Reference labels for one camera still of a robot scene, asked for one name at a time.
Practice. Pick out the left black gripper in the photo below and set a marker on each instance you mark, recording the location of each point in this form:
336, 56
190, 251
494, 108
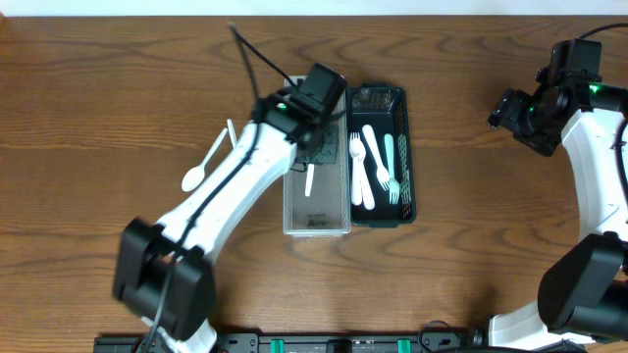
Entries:
323, 142

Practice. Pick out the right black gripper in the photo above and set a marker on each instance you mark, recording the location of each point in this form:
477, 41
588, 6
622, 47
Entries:
503, 110

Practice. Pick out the white spoon horizontal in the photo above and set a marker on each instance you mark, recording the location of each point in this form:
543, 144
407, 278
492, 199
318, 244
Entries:
309, 179

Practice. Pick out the white fork tines up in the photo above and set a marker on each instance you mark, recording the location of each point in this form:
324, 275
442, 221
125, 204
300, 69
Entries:
355, 181

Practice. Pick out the white fork tines down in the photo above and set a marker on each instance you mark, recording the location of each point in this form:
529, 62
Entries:
382, 173

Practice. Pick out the mint green plastic fork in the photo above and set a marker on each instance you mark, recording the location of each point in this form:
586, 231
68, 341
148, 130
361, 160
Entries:
394, 188

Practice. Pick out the white spoon of pair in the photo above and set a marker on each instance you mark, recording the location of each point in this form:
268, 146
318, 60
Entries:
232, 133

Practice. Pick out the white spoon diagonal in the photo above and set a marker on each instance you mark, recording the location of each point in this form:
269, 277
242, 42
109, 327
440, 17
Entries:
196, 175

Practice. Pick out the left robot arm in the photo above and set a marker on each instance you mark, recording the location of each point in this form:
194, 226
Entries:
165, 271

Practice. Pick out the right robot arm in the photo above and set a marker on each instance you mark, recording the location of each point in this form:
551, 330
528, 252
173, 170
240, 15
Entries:
580, 300

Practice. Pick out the black plastic mesh basket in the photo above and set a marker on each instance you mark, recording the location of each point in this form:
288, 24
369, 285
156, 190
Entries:
383, 107

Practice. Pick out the clear plastic organizer tray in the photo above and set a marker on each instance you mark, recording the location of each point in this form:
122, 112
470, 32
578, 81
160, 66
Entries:
326, 212

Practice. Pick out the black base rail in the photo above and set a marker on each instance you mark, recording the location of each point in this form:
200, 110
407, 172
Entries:
314, 343

